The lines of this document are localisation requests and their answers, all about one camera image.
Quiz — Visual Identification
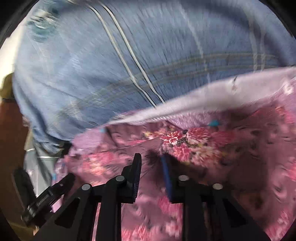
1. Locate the purple flowered cloth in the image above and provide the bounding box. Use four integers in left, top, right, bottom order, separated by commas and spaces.
102, 67, 296, 139

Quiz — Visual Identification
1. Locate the maroon floral garment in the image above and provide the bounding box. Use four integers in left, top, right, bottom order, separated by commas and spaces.
54, 116, 296, 241

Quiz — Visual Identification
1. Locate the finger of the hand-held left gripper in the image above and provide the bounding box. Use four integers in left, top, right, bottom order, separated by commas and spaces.
49, 173, 76, 205

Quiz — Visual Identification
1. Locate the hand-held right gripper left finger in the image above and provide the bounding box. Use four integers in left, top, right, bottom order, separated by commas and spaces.
35, 153, 142, 241

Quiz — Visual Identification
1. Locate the blue plaid duvet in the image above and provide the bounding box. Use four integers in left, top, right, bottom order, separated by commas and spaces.
13, 0, 296, 160

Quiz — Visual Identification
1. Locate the olive cloth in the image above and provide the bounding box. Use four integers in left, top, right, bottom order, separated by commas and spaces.
0, 73, 15, 100

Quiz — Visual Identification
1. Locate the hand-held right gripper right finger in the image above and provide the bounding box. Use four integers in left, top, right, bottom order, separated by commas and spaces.
161, 154, 271, 241

